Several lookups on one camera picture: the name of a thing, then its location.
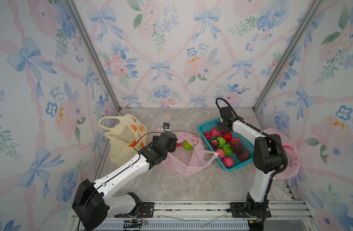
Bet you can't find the pink crinkled toy ball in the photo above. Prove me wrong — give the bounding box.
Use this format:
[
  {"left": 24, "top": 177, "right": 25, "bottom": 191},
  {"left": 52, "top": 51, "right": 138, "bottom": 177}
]
[{"left": 230, "top": 138, "right": 241, "bottom": 144}]

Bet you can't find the green crinkled toy vegetable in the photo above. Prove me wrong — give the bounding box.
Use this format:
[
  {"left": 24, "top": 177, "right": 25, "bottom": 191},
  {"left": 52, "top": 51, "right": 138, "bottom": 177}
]
[{"left": 217, "top": 137, "right": 226, "bottom": 148}]

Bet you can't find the dark red apple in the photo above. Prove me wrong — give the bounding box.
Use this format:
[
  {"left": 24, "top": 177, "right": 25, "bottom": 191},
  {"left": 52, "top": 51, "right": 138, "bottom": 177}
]
[{"left": 209, "top": 139, "right": 220, "bottom": 150}]

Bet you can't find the yellow knotted plastic bag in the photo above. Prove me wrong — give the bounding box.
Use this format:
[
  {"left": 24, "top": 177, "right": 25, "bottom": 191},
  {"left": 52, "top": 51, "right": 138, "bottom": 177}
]
[{"left": 98, "top": 114, "right": 148, "bottom": 167}]

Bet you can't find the green apple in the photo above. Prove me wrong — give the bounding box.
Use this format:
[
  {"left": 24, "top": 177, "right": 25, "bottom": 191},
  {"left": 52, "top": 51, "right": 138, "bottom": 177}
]
[{"left": 222, "top": 144, "right": 234, "bottom": 156}]

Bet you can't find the green toy pear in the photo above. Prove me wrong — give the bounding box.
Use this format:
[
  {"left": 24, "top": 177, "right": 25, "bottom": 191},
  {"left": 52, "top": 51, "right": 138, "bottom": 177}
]
[{"left": 183, "top": 140, "right": 194, "bottom": 151}]

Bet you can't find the dark purple round fruit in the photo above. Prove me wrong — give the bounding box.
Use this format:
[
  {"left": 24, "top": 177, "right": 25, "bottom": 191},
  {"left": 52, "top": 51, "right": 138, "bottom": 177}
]
[{"left": 236, "top": 150, "right": 251, "bottom": 161}]

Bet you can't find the pink printed plastic bag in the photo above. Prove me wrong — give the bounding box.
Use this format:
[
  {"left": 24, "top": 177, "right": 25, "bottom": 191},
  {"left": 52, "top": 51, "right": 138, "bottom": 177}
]
[{"left": 264, "top": 128, "right": 300, "bottom": 180}]

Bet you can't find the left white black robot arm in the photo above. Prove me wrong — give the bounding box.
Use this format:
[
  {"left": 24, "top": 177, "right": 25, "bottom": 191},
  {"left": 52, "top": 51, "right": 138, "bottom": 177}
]
[{"left": 72, "top": 131, "right": 177, "bottom": 231}]

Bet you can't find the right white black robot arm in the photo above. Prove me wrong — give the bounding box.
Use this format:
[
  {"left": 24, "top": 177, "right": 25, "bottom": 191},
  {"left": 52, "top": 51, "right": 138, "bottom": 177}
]
[{"left": 217, "top": 106, "right": 288, "bottom": 223}]

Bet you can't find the teal plastic mesh basket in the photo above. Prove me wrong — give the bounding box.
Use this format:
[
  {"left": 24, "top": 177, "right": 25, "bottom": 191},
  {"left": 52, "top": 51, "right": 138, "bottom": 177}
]
[{"left": 198, "top": 118, "right": 254, "bottom": 171}]

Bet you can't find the black corrugated right cable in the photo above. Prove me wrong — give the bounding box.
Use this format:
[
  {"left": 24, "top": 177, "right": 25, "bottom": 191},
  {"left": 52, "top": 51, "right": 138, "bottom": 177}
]
[{"left": 215, "top": 97, "right": 289, "bottom": 177}]

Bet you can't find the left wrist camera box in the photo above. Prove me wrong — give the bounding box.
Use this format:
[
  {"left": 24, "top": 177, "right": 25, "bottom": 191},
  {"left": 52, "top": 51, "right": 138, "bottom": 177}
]
[{"left": 162, "top": 122, "right": 170, "bottom": 133}]

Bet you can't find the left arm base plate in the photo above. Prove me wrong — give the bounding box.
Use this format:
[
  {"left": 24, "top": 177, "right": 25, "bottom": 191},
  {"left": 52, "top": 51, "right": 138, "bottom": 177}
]
[{"left": 114, "top": 202, "right": 155, "bottom": 218}]

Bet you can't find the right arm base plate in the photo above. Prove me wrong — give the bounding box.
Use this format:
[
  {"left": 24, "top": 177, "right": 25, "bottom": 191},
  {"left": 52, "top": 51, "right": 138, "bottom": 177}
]
[{"left": 227, "top": 202, "right": 272, "bottom": 219}]

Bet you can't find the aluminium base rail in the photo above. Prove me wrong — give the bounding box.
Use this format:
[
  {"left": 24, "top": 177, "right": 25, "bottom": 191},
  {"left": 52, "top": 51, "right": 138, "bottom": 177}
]
[{"left": 68, "top": 200, "right": 320, "bottom": 231}]

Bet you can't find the right aluminium corner post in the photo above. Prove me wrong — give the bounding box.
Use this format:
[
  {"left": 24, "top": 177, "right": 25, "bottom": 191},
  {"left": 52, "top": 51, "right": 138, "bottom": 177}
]
[{"left": 253, "top": 0, "right": 323, "bottom": 113}]

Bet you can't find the aluminium corner post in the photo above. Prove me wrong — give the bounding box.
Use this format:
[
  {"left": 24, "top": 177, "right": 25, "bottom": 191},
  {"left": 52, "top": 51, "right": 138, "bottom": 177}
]
[
  {"left": 63, "top": 0, "right": 121, "bottom": 113},
  {"left": 253, "top": 0, "right": 323, "bottom": 113}
]

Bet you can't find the left aluminium corner post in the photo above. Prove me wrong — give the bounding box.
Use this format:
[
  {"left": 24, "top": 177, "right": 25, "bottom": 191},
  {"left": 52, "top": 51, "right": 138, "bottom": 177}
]
[{"left": 63, "top": 0, "right": 121, "bottom": 113}]

